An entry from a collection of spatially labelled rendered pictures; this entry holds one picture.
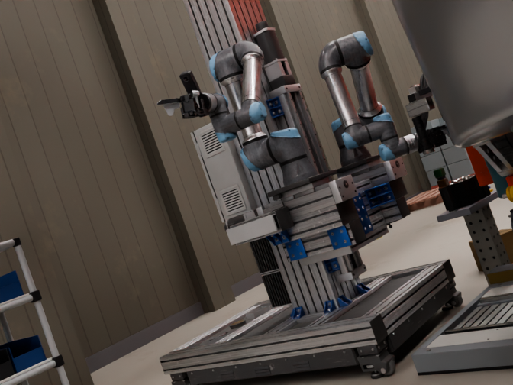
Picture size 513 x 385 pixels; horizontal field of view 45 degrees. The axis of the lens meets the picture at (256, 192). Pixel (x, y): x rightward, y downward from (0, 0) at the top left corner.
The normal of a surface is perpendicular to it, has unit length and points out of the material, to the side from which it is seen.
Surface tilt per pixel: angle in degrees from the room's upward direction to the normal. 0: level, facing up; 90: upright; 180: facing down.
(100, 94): 90
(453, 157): 90
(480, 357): 90
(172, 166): 90
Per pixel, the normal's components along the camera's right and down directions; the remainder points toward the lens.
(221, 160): -0.59, 0.19
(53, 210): 0.73, -0.28
